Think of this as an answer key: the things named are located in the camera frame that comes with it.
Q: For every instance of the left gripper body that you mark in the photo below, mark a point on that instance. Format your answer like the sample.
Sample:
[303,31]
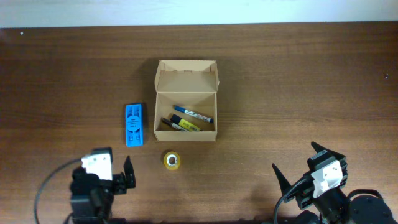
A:
[117,186]

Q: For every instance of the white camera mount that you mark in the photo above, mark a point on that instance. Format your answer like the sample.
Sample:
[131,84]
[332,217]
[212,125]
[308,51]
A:
[98,163]
[327,178]

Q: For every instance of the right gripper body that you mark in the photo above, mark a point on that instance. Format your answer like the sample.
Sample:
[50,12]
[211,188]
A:
[332,203]

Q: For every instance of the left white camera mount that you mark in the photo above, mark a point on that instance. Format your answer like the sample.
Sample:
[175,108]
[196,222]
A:
[98,163]

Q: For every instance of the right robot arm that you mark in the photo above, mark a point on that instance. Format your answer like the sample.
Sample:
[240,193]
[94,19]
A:
[365,206]

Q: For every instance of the blue whiteboard eraser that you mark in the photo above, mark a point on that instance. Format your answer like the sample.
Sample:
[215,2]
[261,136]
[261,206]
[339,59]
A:
[134,128]

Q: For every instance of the yellow adhesive tape roll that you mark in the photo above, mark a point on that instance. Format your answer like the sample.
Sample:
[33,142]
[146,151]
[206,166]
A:
[172,160]

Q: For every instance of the black whiteboard marker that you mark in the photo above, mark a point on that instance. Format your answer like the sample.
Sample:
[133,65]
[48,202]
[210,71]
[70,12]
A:
[173,125]

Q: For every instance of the blue whiteboard marker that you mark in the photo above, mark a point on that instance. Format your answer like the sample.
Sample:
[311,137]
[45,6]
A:
[194,114]

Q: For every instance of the yellow highlighter pen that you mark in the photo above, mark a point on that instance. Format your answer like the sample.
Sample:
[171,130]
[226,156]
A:
[184,123]

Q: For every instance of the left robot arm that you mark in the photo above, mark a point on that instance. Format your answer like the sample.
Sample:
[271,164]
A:
[97,210]

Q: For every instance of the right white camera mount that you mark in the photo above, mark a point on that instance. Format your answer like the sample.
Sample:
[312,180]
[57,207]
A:
[327,178]

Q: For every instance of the brown cardboard box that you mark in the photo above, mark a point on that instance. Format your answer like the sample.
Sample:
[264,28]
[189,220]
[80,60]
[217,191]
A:
[191,84]

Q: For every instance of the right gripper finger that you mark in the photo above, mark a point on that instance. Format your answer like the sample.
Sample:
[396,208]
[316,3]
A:
[284,184]
[318,148]

